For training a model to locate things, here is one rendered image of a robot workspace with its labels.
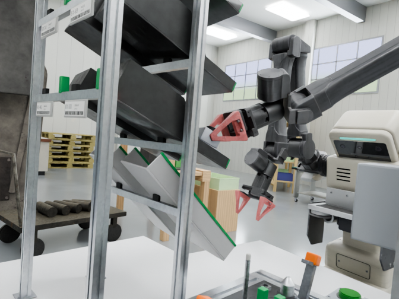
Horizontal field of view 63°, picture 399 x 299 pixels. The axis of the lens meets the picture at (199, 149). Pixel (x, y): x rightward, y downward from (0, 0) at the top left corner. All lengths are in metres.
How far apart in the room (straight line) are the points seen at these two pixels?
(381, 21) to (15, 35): 8.46
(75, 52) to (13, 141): 6.97
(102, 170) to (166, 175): 0.15
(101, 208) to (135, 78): 0.22
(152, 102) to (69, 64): 10.78
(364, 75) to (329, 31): 10.03
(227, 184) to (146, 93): 3.75
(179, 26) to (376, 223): 0.46
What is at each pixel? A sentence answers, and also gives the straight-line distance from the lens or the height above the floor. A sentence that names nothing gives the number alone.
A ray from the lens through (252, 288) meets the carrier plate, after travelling 0.68.
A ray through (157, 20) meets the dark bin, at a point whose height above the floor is 1.45.
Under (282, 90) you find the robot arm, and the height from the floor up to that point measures 1.37.
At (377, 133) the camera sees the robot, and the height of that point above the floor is 1.30.
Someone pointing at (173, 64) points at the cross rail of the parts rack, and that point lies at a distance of 0.65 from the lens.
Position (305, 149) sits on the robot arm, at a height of 1.23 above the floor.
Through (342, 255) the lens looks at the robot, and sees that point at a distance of 1.32.
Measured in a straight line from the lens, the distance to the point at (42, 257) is 1.10.
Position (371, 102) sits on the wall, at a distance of 9.66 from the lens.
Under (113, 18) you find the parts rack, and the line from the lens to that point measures 0.51.
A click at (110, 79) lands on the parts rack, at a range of 0.49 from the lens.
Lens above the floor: 1.25
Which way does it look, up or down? 2 degrees down
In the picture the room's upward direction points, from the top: 5 degrees clockwise
